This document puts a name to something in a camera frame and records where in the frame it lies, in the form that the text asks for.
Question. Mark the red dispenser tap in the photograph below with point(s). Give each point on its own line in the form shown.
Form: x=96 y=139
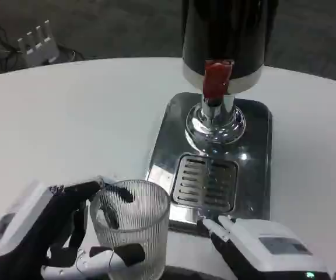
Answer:
x=217 y=78

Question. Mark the clear ribbed glass cup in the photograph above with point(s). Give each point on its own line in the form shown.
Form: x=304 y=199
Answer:
x=144 y=221

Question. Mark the white plastic rack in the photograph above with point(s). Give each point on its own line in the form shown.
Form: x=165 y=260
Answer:
x=39 y=46

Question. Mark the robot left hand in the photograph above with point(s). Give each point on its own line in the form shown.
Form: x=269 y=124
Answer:
x=60 y=210

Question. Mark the black drink dispenser chrome stand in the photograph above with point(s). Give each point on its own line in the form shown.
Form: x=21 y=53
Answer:
x=226 y=35

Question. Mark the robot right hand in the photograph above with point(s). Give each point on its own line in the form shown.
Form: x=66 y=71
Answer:
x=252 y=242

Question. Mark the slotted steel drip grid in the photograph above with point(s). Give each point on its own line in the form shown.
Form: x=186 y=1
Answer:
x=191 y=183

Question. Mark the steel drip tray base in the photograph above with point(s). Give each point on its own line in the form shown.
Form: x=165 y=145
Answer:
x=252 y=131

